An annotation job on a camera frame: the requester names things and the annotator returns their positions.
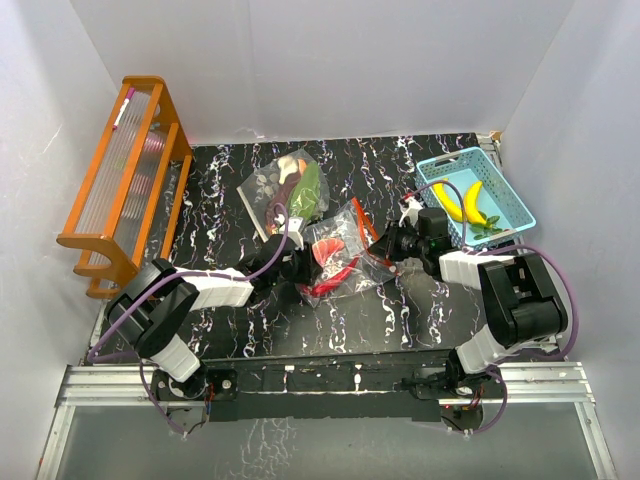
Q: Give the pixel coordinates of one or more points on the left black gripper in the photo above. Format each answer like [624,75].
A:
[309,268]

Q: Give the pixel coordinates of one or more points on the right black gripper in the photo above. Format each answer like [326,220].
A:
[386,246]

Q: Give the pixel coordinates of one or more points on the red fake chili pepper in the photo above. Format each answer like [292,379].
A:
[335,281]

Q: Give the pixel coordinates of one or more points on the fake watermelon slice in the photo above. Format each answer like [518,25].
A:
[323,249]

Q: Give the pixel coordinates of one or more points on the clear zip bag red slider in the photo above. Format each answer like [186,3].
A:
[352,225]

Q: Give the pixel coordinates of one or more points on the yellow fake banana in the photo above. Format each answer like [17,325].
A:
[453,208]
[470,200]

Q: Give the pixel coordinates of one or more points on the clear bag with green leaf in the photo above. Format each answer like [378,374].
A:
[294,180]

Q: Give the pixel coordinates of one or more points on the fake cherry tomato vine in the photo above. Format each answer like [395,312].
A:
[488,228]

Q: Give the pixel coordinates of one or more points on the light blue plastic basket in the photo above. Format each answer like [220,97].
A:
[483,209]

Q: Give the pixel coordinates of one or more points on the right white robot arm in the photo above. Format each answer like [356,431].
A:
[521,303]

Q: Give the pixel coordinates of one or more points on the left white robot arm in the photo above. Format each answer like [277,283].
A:
[148,313]

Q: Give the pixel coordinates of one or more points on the orange wooden rack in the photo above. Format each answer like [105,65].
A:
[134,184]

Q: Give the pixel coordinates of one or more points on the pink white marker pen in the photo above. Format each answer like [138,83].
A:
[123,107]

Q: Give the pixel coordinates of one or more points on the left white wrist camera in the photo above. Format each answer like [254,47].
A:
[293,230]

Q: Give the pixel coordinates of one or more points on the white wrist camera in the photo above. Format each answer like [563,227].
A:
[293,230]
[410,212]

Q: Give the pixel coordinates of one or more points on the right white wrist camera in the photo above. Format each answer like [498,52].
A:
[410,212]

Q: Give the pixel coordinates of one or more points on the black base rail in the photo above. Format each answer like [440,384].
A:
[417,385]

